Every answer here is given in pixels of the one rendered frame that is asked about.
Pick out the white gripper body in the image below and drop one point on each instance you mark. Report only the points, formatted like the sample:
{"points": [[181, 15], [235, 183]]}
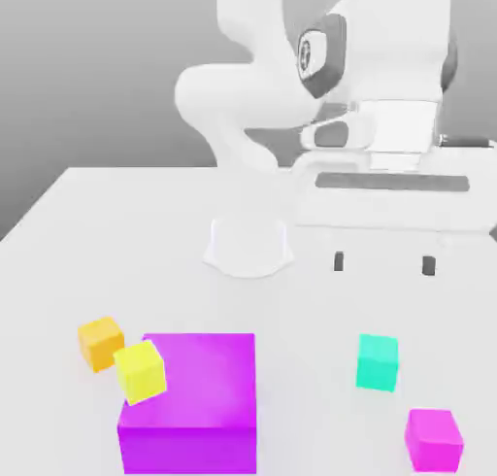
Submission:
{"points": [[388, 208]]}

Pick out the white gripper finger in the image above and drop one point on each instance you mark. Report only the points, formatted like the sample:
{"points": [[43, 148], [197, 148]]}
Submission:
{"points": [[428, 265], [338, 261]]}

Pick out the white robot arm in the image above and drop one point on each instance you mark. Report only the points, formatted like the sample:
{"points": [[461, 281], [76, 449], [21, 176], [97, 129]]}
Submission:
{"points": [[248, 95]]}

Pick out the small teal cube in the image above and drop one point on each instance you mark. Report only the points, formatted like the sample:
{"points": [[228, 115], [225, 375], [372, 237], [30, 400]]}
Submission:
{"points": [[377, 363]]}

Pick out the small magenta cube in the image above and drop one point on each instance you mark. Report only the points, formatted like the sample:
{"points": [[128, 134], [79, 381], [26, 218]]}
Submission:
{"points": [[433, 441]]}

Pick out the small yellow cube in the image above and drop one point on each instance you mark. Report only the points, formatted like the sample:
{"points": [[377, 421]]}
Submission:
{"points": [[141, 373]]}

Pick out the small orange cube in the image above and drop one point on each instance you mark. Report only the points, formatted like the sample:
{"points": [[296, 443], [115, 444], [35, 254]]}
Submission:
{"points": [[99, 342]]}

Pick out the large purple box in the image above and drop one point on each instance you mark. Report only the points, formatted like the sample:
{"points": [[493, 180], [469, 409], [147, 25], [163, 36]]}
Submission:
{"points": [[205, 398]]}

